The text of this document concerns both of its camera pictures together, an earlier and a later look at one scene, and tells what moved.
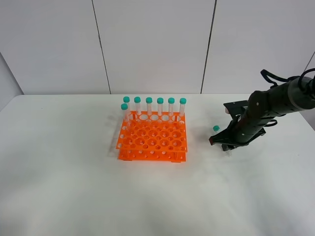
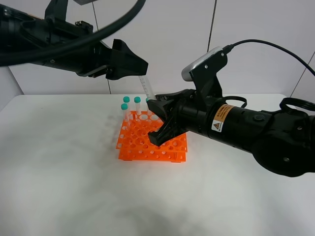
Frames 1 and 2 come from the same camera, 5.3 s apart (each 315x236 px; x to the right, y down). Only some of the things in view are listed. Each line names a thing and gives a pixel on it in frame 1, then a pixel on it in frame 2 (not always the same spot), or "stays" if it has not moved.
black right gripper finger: (226, 147) to (171, 127)
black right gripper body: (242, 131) to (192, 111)
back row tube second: (137, 101) stays
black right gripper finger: (225, 136) to (163, 106)
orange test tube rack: (153, 138) stays
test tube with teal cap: (217, 128) to (147, 88)
